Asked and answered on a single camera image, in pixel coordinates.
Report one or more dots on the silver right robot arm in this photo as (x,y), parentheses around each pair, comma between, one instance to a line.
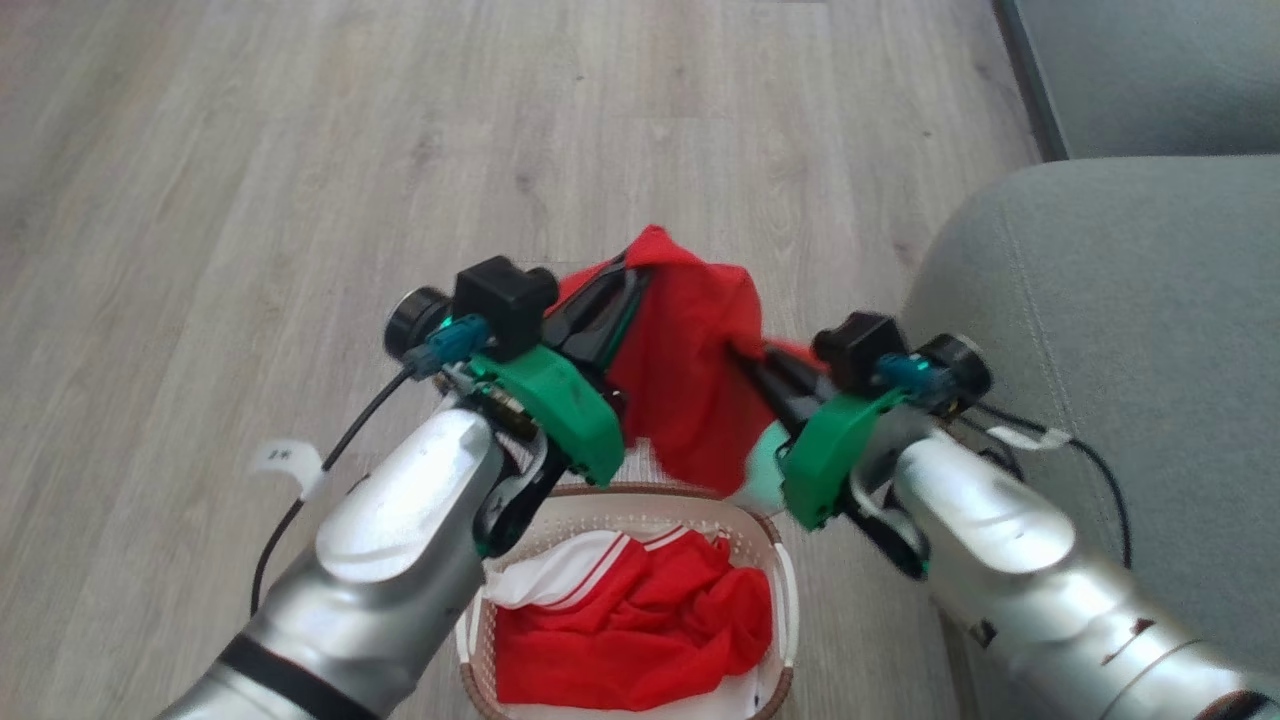
(1010,560)

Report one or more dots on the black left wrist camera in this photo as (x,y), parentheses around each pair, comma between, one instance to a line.
(505,300)

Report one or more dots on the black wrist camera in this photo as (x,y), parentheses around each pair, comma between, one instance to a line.
(505,300)
(860,350)

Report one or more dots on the white brown-rimmed laundry basket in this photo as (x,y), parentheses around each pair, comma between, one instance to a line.
(765,540)

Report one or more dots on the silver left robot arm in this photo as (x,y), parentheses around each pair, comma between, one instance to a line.
(400,520)

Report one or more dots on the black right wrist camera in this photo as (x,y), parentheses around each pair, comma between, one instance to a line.
(860,350)

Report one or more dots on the dark grey rug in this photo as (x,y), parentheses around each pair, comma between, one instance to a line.
(1150,70)

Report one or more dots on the red white striped garment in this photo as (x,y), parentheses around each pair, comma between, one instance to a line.
(640,630)

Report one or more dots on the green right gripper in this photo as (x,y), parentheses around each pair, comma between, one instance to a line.
(825,460)

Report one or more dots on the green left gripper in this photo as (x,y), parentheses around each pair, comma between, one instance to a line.
(560,410)

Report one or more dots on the grey fabric sofa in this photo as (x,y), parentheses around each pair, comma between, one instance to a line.
(1130,320)

